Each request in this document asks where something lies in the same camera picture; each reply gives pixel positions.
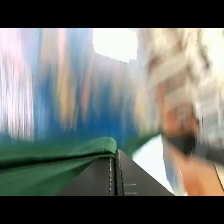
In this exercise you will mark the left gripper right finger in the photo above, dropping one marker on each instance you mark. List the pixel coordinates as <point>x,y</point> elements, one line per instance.
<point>136,181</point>

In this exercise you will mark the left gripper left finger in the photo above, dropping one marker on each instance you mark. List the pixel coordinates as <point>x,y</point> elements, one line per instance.
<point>96,180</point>

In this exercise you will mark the green garment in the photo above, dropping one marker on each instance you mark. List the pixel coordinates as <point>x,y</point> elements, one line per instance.
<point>40,166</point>

